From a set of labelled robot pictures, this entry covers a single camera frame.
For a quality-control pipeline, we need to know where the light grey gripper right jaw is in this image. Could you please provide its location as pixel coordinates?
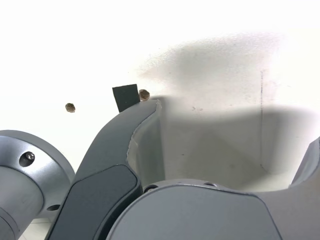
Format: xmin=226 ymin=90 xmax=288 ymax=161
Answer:
xmin=106 ymin=136 xmax=320 ymax=240

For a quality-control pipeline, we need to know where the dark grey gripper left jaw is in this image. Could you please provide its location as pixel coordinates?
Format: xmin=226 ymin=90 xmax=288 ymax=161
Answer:
xmin=46 ymin=99 xmax=167 ymax=240

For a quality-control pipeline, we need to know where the black tape strip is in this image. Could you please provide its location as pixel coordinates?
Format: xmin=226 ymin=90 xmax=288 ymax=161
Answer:
xmin=112 ymin=84 xmax=140 ymax=113

